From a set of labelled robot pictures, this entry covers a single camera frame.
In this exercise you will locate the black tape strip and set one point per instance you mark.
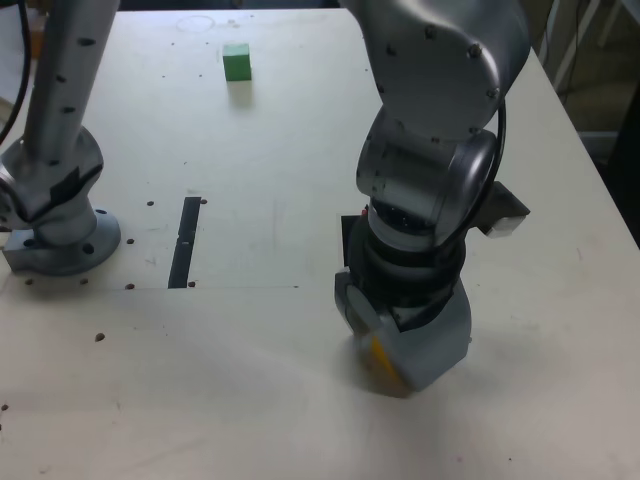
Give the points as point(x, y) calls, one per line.
point(184, 240)

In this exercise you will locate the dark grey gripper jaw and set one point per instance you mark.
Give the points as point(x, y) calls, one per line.
point(435, 350)

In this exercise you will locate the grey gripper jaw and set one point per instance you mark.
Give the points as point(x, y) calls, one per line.
point(352, 300)

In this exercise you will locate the white metal frame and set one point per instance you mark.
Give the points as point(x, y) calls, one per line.
point(574, 45)

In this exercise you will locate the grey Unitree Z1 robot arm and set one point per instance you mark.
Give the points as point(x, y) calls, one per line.
point(435, 75)

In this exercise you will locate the dark gripper camera mount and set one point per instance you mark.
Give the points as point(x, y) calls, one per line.
point(502, 207)

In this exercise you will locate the yellow cube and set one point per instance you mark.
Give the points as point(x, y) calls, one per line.
point(384, 360)

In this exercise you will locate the black tape square outline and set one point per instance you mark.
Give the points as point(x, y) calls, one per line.
point(347, 240)

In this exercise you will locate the green cube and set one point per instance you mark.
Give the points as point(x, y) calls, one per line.
point(237, 62)

